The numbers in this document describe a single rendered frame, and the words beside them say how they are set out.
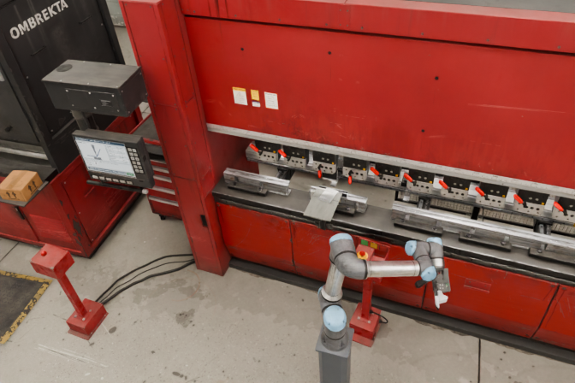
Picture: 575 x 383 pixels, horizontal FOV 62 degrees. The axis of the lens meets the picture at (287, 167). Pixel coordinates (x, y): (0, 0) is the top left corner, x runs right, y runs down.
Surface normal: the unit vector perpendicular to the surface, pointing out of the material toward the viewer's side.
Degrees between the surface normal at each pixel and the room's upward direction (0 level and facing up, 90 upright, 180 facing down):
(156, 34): 90
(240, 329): 0
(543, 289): 90
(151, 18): 90
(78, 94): 90
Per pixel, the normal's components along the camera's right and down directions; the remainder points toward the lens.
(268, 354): -0.07, -0.77
